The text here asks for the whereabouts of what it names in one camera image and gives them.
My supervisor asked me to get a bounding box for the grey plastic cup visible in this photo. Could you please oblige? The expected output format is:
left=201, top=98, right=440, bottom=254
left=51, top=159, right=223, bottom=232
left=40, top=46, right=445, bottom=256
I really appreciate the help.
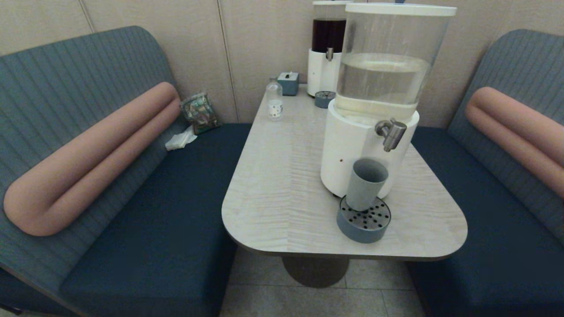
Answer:
left=345, top=158, right=390, bottom=212

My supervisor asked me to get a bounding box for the large steel dispenser tap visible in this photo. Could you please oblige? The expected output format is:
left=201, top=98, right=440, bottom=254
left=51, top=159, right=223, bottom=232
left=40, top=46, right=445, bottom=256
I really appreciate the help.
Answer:
left=375, top=119, right=407, bottom=152

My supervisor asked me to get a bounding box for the small clear bottle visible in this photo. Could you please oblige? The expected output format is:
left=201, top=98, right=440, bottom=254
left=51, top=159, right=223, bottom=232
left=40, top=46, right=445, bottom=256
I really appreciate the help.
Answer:
left=266, top=77, right=283, bottom=121

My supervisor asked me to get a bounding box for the small blue drip tray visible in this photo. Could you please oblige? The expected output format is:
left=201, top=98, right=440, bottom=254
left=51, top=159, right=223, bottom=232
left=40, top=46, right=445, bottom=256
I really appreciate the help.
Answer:
left=314, top=91, right=336, bottom=109

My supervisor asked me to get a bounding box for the large clear water dispenser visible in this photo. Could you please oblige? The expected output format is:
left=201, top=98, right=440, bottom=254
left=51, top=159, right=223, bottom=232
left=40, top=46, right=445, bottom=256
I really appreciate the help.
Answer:
left=320, top=3, right=457, bottom=199

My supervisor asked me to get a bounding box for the blue-grey tissue box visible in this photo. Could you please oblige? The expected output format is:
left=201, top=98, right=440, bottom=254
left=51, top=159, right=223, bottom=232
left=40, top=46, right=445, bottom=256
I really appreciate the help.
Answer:
left=278, top=72, right=300, bottom=96

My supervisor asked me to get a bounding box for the dark drink dispenser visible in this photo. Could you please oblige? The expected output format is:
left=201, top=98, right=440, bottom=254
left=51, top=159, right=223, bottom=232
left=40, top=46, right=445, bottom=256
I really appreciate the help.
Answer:
left=307, top=1, right=353, bottom=97

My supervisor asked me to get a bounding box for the patterned snack bag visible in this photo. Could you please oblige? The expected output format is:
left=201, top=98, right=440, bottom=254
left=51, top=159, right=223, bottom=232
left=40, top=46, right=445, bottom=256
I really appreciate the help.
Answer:
left=180, top=92, right=221, bottom=135

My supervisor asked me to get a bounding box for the crumpled white tissue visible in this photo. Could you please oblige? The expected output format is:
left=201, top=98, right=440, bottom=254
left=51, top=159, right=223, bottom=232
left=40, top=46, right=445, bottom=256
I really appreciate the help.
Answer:
left=165, top=125, right=198, bottom=151

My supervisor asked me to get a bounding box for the large blue drip tray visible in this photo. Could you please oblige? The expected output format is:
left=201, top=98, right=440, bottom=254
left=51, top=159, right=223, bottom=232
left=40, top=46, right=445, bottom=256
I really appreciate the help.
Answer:
left=337, top=195, right=392, bottom=243

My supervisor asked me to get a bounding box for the blue upholstered bench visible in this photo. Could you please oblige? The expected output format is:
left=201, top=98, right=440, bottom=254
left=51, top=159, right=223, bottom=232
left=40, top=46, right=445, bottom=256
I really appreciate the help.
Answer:
left=405, top=29, right=564, bottom=317
left=0, top=26, right=254, bottom=317

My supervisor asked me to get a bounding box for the white dispenser lid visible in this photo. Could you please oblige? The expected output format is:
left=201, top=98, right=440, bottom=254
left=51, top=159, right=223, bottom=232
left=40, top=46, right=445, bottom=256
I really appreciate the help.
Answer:
left=345, top=3, right=457, bottom=18

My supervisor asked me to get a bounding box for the pink bolster cushion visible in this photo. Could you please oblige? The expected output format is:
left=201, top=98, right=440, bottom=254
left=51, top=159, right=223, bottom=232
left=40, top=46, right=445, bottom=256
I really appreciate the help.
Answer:
left=465, top=87, right=564, bottom=199
left=4, top=82, right=182, bottom=237

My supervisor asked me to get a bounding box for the ribbed table pedestal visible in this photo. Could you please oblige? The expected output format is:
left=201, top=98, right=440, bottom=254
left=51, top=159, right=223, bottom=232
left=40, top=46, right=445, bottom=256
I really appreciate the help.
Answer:
left=281, top=255, right=351, bottom=289

